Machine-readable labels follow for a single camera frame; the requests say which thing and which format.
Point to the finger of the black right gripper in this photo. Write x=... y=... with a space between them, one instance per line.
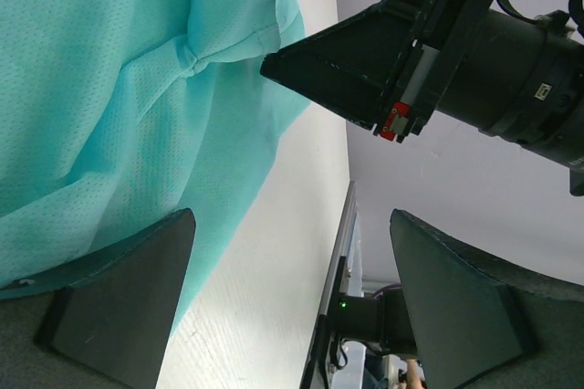
x=348 y=68

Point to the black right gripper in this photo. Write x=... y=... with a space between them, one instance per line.
x=485 y=64

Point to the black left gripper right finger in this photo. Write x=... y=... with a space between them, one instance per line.
x=480 y=321

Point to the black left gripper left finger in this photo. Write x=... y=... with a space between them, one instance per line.
x=100 y=321

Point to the teal t shirt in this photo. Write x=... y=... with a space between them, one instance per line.
x=116 y=113

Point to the right aluminium frame post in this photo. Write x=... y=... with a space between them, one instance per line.
x=335 y=279

